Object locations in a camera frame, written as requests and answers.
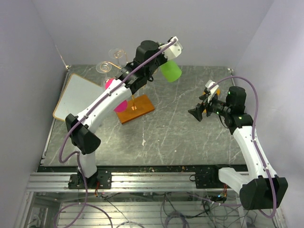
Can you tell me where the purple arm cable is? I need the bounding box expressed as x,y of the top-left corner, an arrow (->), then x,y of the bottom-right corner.
53,39 -> 178,228
209,76 -> 277,219

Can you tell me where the pink plastic wine glass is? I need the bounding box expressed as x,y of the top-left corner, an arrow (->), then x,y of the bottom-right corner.
105,78 -> 128,113

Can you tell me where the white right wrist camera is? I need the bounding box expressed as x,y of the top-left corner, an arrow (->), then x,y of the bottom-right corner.
205,80 -> 219,103

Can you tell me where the clear tall wine glass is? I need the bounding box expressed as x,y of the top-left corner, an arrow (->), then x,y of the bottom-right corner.
109,48 -> 127,68

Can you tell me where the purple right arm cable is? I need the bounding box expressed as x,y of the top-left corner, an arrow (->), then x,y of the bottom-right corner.
209,76 -> 277,219

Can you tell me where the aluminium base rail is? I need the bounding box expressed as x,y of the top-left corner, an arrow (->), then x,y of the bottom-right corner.
27,167 -> 224,192

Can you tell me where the gold wire wine glass rack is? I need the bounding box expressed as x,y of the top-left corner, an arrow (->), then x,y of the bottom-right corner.
110,54 -> 136,110

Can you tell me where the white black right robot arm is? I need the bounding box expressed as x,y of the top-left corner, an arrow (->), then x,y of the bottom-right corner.
188,86 -> 288,210

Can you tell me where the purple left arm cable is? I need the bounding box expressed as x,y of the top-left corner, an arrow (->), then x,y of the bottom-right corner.
53,39 -> 178,228

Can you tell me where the brown wooden rack base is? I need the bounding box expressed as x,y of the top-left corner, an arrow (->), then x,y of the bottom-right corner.
116,95 -> 155,124

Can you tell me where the green plastic wine glass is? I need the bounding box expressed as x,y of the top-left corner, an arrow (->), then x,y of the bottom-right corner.
160,60 -> 182,83

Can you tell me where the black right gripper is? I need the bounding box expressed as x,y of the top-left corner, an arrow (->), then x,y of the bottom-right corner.
188,91 -> 231,121

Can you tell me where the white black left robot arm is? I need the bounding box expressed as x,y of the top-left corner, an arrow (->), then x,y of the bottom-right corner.
64,38 -> 177,189

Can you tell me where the white board with yellow frame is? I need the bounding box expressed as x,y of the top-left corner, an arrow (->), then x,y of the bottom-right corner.
53,73 -> 104,121

